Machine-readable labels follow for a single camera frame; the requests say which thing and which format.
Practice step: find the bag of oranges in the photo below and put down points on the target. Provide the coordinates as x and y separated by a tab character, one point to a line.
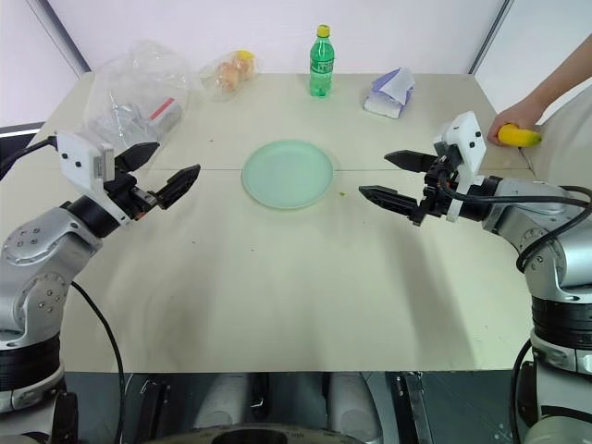
231	71

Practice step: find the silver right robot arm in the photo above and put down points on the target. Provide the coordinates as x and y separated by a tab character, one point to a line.
536	259

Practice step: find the green plastic bottle yellow cap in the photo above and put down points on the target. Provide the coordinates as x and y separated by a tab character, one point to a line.
321	65

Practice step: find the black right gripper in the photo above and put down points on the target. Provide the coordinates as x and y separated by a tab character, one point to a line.
437	187

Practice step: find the person's bare hand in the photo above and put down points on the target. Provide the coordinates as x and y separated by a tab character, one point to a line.
513	118

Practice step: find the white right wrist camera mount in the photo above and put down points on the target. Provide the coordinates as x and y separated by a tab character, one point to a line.
464	143

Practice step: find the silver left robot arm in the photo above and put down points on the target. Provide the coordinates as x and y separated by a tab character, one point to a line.
37	259

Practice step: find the silver robot body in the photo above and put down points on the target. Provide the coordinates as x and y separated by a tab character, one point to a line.
277	407

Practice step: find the light green round plate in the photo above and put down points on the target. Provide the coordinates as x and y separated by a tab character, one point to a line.
287	175

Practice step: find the large clear plastic bag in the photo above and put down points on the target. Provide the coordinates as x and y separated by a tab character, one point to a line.
134	92

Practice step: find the person's bare forearm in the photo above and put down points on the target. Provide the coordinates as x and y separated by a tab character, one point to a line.
562	76

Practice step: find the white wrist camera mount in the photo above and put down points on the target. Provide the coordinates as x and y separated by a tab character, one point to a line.
464	143
79	158

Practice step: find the yellow banana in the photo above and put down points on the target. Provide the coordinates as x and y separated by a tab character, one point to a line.
518	136

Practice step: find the purple white tissue pack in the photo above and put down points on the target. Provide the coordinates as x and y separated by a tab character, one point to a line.
387	94

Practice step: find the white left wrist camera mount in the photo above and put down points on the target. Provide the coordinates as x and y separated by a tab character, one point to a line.
79	158

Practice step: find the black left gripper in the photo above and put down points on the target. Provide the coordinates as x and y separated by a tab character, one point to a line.
131	192

